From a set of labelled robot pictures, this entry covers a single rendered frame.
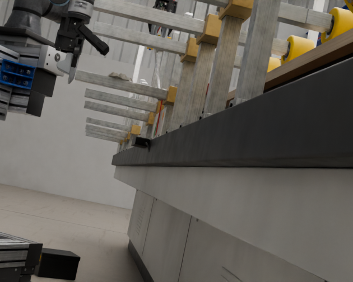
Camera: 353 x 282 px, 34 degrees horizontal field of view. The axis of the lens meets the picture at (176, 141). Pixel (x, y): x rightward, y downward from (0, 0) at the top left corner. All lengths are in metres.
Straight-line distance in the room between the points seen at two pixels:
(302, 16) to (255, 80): 0.31
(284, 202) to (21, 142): 9.39
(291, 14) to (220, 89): 0.20
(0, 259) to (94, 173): 7.61
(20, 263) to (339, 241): 1.97
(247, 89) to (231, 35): 0.29
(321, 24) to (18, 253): 1.57
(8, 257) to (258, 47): 1.62
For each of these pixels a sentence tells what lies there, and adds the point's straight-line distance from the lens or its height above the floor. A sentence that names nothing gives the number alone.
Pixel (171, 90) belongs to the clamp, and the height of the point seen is 0.86.
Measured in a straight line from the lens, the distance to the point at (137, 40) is 1.62.
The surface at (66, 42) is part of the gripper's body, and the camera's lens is 1.85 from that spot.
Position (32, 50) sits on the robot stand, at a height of 0.97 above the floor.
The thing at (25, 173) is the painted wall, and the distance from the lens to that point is 9.95.
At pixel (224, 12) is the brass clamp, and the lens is 1.17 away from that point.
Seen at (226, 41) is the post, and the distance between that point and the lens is 1.17.
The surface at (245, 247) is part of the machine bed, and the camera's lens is 1.48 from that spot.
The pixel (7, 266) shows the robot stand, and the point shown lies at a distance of 2.35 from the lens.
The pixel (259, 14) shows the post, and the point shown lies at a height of 0.86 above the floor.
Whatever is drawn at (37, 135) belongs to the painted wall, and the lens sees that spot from 9.95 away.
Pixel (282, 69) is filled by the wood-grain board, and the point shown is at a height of 0.89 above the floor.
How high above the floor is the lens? 0.58
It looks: 4 degrees up
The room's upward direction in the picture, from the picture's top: 12 degrees clockwise
